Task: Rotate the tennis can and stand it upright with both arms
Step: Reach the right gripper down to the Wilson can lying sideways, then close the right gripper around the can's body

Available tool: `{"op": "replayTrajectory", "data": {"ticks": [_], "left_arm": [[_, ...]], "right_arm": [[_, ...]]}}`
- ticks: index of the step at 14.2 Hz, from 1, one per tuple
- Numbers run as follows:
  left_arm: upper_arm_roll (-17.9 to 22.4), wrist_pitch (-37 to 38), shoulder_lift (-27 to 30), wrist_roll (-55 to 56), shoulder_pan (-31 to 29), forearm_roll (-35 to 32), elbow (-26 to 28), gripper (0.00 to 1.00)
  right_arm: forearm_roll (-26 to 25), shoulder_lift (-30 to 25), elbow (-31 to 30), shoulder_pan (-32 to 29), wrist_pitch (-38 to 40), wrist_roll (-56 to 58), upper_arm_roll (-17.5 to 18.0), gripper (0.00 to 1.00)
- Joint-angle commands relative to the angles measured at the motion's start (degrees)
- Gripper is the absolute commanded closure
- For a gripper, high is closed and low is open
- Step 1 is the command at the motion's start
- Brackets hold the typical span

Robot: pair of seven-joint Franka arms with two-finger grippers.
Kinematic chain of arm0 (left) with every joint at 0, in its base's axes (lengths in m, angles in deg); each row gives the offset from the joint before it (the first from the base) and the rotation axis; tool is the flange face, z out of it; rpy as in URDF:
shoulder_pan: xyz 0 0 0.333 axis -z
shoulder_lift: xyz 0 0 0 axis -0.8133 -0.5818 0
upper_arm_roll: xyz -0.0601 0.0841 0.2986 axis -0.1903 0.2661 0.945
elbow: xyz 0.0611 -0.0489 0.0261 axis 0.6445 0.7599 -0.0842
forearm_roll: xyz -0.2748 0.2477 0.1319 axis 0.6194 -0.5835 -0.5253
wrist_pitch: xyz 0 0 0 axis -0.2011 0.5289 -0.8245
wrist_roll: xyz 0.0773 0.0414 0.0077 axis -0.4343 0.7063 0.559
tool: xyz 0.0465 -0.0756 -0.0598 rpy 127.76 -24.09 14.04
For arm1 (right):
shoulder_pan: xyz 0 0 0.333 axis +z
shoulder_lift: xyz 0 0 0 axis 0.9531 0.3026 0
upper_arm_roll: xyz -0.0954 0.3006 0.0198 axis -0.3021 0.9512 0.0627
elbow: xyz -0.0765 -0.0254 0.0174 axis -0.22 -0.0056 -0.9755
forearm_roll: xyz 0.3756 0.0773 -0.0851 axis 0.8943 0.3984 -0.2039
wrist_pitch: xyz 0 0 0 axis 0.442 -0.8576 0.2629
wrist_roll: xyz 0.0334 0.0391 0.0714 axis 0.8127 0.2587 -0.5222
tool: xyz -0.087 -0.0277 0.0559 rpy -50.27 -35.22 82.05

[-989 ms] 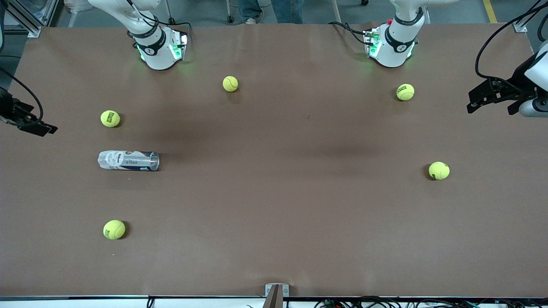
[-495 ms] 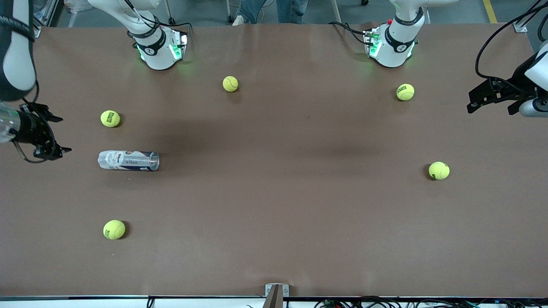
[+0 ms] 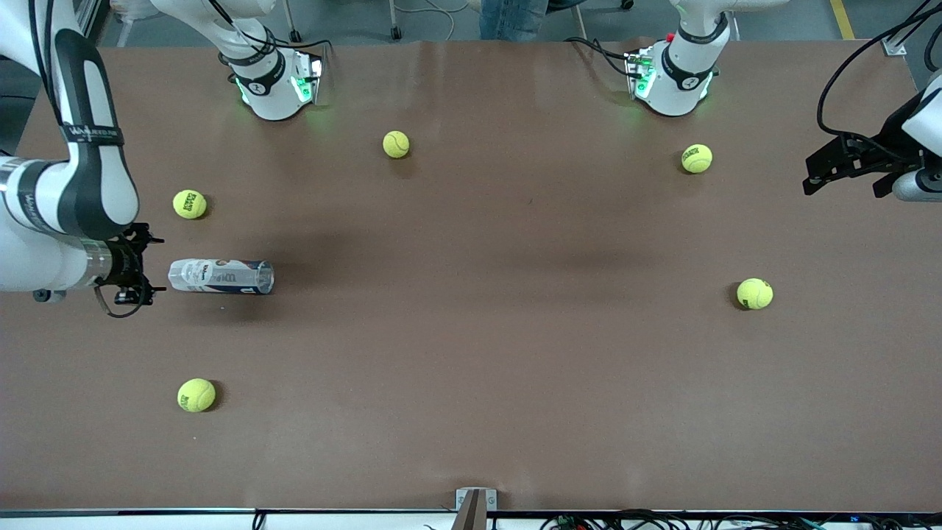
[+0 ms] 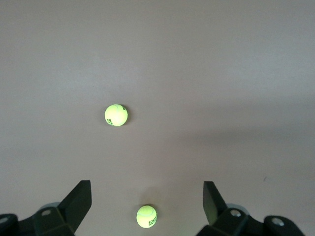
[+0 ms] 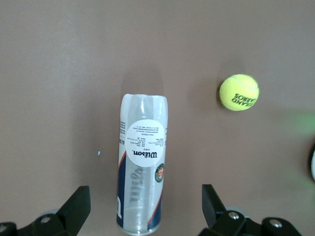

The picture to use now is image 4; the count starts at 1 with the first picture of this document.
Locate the yellow tennis ball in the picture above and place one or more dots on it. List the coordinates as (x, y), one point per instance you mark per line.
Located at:
(116, 115)
(147, 216)

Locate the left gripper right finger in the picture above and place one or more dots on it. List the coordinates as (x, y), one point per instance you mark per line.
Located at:
(216, 209)

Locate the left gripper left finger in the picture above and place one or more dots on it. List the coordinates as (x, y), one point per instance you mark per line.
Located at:
(73, 206)

